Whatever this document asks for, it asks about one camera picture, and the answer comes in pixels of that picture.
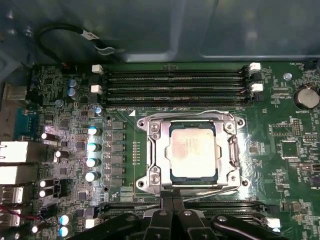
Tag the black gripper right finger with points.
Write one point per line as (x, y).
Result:
(190, 225)

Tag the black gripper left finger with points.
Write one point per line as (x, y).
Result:
(160, 225)

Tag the thin metal locking lever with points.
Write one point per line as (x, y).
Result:
(190, 113)
(210, 194)

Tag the metal socket cover frame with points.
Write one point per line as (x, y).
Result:
(166, 184)

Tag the silver CPU plate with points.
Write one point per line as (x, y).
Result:
(192, 152)

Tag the CPU socket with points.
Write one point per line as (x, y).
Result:
(152, 131)

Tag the blue top capacitor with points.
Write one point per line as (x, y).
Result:
(99, 110)
(73, 92)
(90, 176)
(73, 83)
(64, 219)
(92, 147)
(63, 231)
(93, 130)
(91, 162)

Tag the green motherboard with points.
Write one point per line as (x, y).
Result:
(275, 175)

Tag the black silver end capacitor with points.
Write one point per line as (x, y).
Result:
(48, 137)
(35, 228)
(46, 183)
(46, 193)
(61, 153)

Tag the silver port housing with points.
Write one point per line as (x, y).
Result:
(15, 95)
(12, 151)
(11, 195)
(10, 217)
(15, 175)

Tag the silver board screw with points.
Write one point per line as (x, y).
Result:
(288, 76)
(58, 102)

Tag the blue port connector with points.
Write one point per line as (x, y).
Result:
(25, 125)

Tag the round coin battery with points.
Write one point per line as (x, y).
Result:
(307, 97)

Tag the black open PC case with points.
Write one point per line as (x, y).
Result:
(175, 30)

